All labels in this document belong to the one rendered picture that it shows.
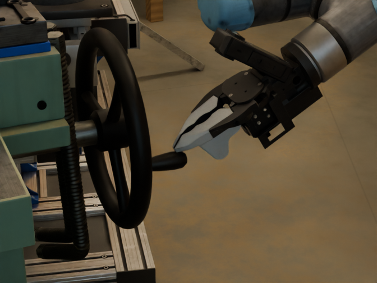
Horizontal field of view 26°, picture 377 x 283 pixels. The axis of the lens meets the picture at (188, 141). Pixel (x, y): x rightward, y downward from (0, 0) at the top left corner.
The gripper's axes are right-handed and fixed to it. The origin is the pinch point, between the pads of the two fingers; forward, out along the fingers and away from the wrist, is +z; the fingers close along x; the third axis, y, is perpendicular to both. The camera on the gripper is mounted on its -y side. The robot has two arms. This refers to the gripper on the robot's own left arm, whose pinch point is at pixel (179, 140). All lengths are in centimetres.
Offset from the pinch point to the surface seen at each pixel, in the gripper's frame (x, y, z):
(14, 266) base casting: -10.8, -6.7, 24.8
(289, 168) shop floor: 123, 117, -36
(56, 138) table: 2.3, -9.8, 12.7
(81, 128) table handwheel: 10.1, -4.6, 9.5
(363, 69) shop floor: 191, 154, -100
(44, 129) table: 2.3, -11.9, 13.2
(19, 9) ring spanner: 9.8, -23.8, 6.7
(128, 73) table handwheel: 2.6, -11.1, 0.4
